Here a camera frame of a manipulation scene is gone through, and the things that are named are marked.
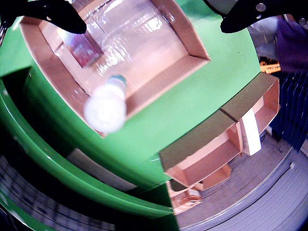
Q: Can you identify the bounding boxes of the green metal shelf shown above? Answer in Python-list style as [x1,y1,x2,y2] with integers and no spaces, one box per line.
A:
[0,66,180,231]

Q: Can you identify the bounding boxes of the dark blue stacked panels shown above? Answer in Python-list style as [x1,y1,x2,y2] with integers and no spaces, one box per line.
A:
[271,71,308,152]

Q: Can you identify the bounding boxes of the purple jacket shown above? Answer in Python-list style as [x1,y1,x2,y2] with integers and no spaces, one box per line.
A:
[275,14,308,73]

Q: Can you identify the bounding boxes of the white bottle teal label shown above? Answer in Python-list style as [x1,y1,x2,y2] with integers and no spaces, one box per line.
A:
[83,74,128,134]

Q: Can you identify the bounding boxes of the tall white carton box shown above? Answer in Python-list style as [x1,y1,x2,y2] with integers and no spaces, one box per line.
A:
[241,109,262,156]

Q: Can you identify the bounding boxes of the shallow cardboard tray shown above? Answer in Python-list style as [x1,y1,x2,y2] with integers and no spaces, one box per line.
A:
[19,0,212,138]

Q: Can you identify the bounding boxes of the pink holographic product box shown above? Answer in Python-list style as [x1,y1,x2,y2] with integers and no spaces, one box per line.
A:
[56,26,104,69]

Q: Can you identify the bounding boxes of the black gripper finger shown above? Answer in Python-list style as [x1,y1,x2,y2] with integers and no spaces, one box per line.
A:
[220,0,308,34]
[0,0,87,34]

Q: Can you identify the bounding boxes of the grey cardboard sheet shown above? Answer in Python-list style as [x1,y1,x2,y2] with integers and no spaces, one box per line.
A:
[66,147,138,193]

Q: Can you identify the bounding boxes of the orange metal part black lettering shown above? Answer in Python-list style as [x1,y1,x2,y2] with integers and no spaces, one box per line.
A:
[259,60,282,74]

